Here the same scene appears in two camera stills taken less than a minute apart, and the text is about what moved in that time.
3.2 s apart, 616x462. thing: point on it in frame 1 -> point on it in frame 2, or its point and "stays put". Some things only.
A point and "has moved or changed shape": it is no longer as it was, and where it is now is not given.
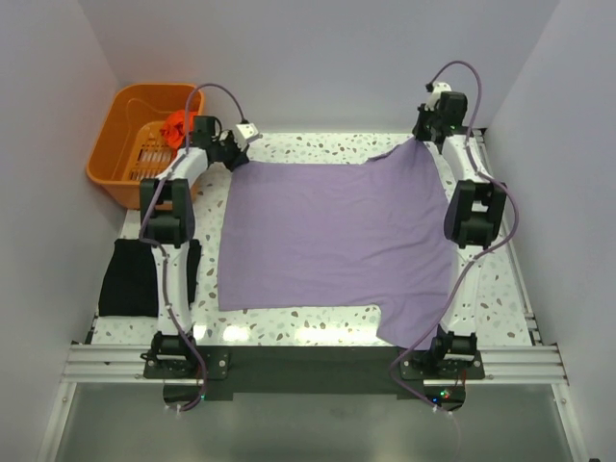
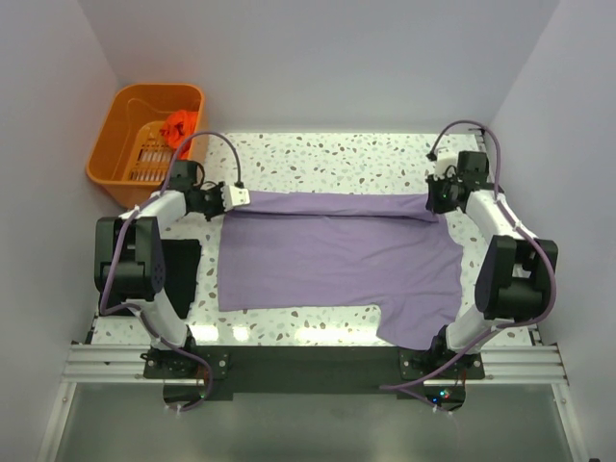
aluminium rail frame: (101, 364) stays put
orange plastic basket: (128, 144) stays put
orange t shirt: (173, 130) stays put
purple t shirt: (369, 231) has moved or changed shape
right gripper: (418, 130) -> (433, 205)
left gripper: (240, 157) -> (219, 210)
